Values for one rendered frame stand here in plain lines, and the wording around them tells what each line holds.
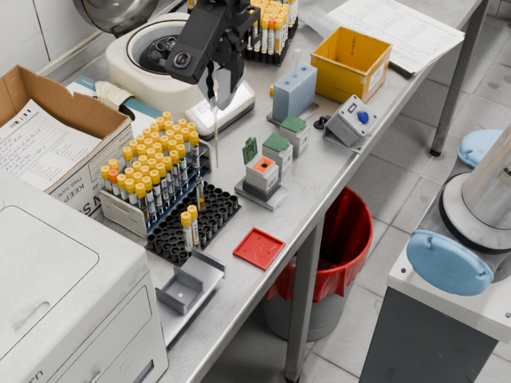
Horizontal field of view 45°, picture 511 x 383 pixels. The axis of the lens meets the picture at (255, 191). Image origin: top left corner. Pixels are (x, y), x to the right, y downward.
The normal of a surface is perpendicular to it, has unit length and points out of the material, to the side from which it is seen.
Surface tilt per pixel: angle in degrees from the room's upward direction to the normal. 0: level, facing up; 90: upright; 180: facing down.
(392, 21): 0
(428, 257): 98
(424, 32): 1
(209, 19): 29
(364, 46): 90
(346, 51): 90
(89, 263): 0
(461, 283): 97
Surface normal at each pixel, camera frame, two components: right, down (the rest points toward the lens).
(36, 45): 0.84, 0.40
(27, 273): 0.01, -0.68
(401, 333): -0.54, 0.62
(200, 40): -0.23, -0.29
